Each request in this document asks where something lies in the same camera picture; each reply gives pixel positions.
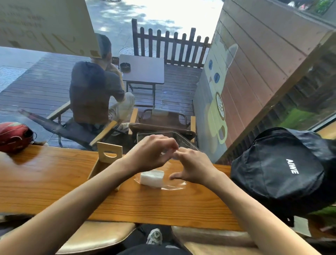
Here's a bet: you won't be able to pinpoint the tan padded stool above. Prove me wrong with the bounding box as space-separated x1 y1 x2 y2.
172 226 263 255
56 221 137 255

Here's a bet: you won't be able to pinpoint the folding chair with wooden armrests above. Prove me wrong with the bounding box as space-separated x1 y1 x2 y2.
128 107 197 144
18 101 124 151

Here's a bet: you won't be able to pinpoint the white rectangular block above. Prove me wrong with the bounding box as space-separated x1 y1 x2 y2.
139 169 165 188

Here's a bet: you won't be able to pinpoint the brown wooden picket fence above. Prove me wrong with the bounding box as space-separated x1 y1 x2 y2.
131 18 212 69

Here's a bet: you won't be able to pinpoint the person's black trousers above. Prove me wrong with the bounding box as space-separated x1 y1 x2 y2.
116 223 192 255

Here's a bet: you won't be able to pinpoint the person's left forearm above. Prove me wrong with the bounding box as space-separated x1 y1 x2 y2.
0 159 133 255

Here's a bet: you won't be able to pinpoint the beige paper window poster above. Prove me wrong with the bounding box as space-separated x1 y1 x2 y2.
0 0 102 59

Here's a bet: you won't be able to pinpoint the clear plastic bag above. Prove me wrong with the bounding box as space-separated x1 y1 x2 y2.
133 131 200 191

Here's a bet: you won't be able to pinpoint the person's left hand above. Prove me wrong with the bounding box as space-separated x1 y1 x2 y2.
122 134 179 175

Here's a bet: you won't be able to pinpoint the black backpack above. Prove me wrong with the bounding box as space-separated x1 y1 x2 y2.
230 127 336 227

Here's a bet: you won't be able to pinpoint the person's grey sneaker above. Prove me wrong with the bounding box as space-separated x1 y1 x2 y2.
146 228 163 245

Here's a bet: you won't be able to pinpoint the dark square outdoor table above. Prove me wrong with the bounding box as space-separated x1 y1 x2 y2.
119 54 165 106

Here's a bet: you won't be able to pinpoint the red bag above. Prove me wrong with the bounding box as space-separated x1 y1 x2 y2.
0 122 37 153

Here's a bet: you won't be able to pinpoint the person's right hand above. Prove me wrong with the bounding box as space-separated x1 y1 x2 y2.
169 147 222 188

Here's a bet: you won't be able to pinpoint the person's right forearm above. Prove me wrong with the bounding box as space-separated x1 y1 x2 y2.
208 172 322 255

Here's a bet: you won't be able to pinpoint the wooden tray with handle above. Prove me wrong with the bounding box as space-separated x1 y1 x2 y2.
87 142 123 191

